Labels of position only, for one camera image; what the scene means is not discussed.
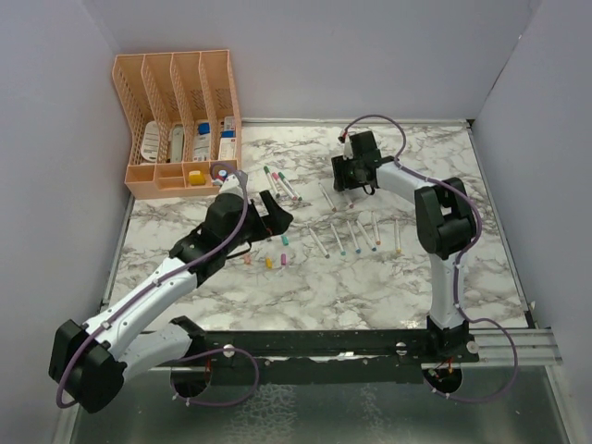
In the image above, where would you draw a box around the peach cap marker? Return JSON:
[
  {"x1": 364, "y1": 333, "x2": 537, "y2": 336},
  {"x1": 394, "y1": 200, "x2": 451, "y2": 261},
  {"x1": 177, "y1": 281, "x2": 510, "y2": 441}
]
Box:
[{"x1": 317, "y1": 182, "x2": 337, "y2": 213}]

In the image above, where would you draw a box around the grey cap marker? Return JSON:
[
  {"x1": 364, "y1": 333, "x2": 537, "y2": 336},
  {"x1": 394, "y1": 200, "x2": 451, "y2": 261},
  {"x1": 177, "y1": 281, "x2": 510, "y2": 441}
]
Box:
[{"x1": 307, "y1": 226, "x2": 330, "y2": 259}]

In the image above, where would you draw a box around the brown cap marker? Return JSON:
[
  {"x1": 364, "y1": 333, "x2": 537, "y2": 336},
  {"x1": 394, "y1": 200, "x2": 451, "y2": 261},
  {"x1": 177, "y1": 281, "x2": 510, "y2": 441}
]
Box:
[{"x1": 371, "y1": 211, "x2": 381, "y2": 246}]

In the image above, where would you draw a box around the yellow cap marker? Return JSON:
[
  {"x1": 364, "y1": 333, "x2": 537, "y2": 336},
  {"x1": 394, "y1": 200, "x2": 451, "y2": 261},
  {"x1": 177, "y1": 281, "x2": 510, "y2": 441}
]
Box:
[{"x1": 393, "y1": 218, "x2": 402, "y2": 254}]

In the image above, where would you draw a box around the light blue marker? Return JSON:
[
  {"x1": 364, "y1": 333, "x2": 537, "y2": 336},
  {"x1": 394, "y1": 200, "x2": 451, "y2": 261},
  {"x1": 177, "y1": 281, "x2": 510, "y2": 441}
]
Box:
[{"x1": 346, "y1": 220, "x2": 362, "y2": 254}]

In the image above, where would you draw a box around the teal cap marker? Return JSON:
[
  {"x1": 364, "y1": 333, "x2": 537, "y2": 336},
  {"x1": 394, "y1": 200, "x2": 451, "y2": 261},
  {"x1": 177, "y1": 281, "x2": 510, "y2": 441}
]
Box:
[{"x1": 329, "y1": 223, "x2": 346, "y2": 256}]

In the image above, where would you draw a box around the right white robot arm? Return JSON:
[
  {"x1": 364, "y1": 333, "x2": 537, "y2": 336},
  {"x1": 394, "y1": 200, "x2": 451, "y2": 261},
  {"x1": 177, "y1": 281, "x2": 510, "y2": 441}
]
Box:
[{"x1": 331, "y1": 130, "x2": 479, "y2": 362}]

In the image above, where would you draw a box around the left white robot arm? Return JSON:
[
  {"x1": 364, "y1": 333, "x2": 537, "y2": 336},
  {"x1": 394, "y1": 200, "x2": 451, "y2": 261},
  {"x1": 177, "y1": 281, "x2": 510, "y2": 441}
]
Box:
[{"x1": 49, "y1": 191, "x2": 293, "y2": 413}]

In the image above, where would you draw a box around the pink cap marker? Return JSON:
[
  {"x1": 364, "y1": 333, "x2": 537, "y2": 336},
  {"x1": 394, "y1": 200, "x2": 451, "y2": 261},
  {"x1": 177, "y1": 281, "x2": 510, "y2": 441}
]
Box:
[{"x1": 272, "y1": 172, "x2": 298, "y2": 201}]

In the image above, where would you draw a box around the yellow tape measure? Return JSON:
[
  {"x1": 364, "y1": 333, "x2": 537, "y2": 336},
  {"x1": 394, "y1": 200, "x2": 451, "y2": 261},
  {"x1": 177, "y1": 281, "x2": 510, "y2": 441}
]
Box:
[{"x1": 188, "y1": 170, "x2": 206, "y2": 186}]

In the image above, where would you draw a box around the white red box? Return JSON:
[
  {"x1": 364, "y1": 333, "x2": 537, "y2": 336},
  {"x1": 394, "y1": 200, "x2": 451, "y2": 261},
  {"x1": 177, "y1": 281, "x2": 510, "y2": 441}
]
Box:
[{"x1": 217, "y1": 116, "x2": 237, "y2": 161}]

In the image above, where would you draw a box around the blue white box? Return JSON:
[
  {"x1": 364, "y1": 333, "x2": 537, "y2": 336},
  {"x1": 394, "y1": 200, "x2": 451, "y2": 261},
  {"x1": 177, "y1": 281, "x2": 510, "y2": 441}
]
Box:
[{"x1": 191, "y1": 121, "x2": 211, "y2": 162}]

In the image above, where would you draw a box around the white stapler package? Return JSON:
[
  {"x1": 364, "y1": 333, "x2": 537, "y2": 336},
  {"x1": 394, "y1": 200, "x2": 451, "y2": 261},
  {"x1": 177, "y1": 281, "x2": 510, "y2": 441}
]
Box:
[{"x1": 168, "y1": 125, "x2": 184, "y2": 163}]

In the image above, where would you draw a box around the peach plastic file organizer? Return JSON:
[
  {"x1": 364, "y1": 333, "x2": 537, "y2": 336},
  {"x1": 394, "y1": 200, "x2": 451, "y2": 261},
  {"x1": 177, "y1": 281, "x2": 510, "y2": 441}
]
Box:
[{"x1": 112, "y1": 50, "x2": 241, "y2": 200}]

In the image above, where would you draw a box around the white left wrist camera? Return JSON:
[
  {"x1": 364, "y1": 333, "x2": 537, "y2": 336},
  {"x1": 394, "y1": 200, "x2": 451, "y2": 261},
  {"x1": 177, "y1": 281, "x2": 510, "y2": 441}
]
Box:
[{"x1": 219, "y1": 174, "x2": 245, "y2": 199}]

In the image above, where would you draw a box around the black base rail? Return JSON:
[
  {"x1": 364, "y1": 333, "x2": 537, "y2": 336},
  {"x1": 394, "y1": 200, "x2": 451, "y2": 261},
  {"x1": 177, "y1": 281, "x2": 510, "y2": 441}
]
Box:
[{"x1": 172, "y1": 316, "x2": 478, "y2": 386}]

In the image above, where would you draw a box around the aluminium frame rail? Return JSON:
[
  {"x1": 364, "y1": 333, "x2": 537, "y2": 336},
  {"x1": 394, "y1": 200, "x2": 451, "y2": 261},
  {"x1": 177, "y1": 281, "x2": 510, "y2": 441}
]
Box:
[{"x1": 472, "y1": 328, "x2": 562, "y2": 367}]

